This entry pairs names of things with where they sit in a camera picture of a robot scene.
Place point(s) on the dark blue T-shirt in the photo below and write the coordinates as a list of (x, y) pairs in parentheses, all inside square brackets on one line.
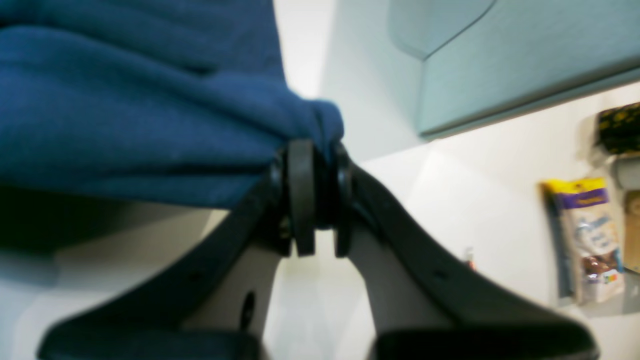
[(174, 101)]

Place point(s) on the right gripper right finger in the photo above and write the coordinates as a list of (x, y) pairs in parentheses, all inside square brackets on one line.
[(426, 303)]

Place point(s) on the black yellow patterned packet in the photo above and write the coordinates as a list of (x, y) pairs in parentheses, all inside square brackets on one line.
[(618, 129)]

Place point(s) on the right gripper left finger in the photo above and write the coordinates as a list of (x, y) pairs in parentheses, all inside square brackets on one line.
[(206, 306)]

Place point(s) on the yellow purple snack bag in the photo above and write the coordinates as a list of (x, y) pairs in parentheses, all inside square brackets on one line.
[(590, 237)]

